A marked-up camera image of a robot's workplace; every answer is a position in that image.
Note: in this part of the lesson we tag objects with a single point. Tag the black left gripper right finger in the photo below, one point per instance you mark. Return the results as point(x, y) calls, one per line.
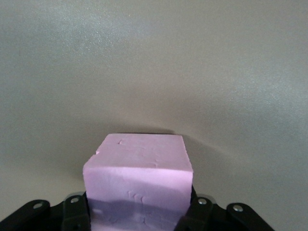
point(228, 219)

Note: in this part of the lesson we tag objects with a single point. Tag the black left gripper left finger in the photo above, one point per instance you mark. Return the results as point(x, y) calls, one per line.
point(36, 216)

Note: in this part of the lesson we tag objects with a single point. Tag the pink foam cube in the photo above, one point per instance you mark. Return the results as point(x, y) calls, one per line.
point(137, 180)

